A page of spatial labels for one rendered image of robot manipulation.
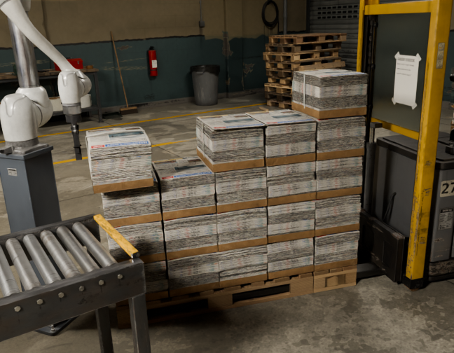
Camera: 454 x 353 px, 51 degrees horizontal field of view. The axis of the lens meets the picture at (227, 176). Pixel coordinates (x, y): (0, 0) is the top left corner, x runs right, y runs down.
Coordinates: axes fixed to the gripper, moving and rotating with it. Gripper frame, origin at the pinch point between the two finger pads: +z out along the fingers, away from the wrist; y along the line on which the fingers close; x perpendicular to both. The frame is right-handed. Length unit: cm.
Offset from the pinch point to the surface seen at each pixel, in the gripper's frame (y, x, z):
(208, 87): 663, -221, 60
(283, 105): 570, -341, 90
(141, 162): -27.4, -29.7, 0.9
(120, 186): -27.5, -18.8, 11.6
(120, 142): -25.0, -20.7, -9.4
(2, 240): -62, 29, 17
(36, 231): -58, 17, 16
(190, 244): -18, -52, 52
